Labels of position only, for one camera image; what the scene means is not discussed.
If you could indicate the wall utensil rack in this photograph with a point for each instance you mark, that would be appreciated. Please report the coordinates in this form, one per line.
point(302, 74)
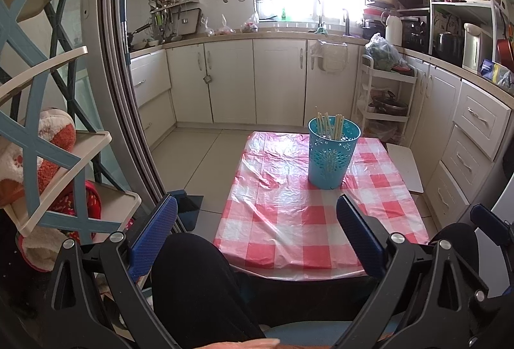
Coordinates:
point(176, 4)

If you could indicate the white counter shelf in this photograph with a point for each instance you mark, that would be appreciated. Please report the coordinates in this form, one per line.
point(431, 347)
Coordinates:
point(461, 4)

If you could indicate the cream base cabinets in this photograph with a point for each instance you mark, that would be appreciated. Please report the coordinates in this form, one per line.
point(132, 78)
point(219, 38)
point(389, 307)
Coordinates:
point(233, 80)

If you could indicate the black toaster oven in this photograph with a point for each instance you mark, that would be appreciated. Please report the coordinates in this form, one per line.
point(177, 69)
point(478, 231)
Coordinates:
point(415, 34)

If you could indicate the black lidded pan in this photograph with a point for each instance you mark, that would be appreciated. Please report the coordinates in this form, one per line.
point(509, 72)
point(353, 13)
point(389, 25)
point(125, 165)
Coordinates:
point(387, 106)

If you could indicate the pink stacked containers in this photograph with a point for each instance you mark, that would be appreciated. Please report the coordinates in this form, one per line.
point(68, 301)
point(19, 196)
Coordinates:
point(373, 12)

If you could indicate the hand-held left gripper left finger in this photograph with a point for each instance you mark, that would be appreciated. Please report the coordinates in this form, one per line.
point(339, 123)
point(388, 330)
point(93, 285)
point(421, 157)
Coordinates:
point(154, 236)

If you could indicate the bundle of bamboo chopsticks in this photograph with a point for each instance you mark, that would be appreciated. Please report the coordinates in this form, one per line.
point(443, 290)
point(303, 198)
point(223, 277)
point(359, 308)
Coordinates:
point(321, 126)

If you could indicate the white trolley rack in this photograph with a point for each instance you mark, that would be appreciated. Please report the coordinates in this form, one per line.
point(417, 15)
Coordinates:
point(391, 77)

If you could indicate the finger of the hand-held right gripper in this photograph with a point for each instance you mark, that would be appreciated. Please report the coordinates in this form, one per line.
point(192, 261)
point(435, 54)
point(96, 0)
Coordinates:
point(492, 226)
point(498, 293)

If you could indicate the black wok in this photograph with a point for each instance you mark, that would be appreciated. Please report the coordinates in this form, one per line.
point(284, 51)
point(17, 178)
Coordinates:
point(136, 38)

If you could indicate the bag of vegetables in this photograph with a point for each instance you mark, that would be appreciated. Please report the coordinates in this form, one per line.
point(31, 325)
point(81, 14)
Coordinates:
point(383, 54)

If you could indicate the grey sliding door frame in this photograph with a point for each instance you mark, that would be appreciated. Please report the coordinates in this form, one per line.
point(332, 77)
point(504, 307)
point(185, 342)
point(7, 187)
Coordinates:
point(116, 72)

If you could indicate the clear plastic bag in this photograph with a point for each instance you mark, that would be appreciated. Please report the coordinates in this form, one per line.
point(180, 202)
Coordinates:
point(227, 30)
point(249, 27)
point(208, 30)

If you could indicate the white board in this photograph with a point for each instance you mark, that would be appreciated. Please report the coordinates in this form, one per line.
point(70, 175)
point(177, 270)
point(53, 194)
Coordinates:
point(407, 170)

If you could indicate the small metal padlock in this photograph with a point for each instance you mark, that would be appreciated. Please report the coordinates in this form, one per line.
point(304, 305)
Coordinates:
point(207, 79)

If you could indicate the red pan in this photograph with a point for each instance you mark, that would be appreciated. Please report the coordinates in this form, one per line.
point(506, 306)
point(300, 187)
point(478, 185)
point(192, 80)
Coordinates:
point(506, 52)

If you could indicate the steel pot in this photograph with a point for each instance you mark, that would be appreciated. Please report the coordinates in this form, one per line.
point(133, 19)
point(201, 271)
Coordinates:
point(449, 46)

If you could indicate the red slipper cream lining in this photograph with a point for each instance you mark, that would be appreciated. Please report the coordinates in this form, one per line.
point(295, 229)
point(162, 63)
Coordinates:
point(40, 252)

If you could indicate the red patterned slipper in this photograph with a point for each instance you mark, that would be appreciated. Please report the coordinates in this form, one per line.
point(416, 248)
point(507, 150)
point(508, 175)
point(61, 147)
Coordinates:
point(90, 200)

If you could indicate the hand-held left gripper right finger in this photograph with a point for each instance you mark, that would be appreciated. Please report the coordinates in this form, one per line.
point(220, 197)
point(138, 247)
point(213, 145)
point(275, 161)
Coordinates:
point(361, 236)

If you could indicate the blue box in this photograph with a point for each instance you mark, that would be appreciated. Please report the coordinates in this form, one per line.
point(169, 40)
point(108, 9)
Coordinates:
point(489, 70)

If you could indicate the cream drawer cabinets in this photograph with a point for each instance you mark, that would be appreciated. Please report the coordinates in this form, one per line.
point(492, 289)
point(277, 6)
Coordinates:
point(474, 116)

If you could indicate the red white checkered tablecloth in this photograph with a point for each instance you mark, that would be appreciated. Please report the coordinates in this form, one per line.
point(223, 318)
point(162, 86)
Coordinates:
point(273, 204)

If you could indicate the black faucet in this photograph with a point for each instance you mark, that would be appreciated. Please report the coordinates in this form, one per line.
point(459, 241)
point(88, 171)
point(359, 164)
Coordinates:
point(346, 26)

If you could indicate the blue stool seat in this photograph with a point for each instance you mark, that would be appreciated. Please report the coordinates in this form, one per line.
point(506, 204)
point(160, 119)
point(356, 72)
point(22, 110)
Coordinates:
point(305, 331)

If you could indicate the white hanging bag holder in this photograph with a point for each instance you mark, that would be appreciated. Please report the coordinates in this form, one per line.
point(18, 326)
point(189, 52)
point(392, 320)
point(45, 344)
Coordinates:
point(333, 59)

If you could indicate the person's right leg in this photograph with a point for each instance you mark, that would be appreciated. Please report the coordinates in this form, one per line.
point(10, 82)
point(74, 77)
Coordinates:
point(453, 236)

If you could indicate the green bottle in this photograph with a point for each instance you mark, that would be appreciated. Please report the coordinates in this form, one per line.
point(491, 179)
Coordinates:
point(283, 14)

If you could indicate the steel tray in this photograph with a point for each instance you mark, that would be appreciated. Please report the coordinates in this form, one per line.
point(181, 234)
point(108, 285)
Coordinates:
point(188, 22)

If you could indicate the white thermos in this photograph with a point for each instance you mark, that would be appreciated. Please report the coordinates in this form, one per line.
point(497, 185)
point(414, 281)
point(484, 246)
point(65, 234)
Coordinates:
point(393, 32)

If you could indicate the orange white plush slipper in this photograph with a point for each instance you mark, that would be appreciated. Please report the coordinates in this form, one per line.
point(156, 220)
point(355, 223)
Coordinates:
point(60, 136)

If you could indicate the cream and blue shoe rack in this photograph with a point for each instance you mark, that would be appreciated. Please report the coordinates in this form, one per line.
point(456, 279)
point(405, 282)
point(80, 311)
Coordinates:
point(36, 150)

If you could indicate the white electric thermo pot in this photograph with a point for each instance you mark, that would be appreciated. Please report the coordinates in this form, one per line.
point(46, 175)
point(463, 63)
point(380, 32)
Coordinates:
point(477, 50)

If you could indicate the teal plastic basket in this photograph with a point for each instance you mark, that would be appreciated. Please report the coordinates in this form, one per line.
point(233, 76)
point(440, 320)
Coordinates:
point(333, 168)

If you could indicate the low table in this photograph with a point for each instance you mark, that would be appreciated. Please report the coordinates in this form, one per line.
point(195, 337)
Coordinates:
point(305, 277)

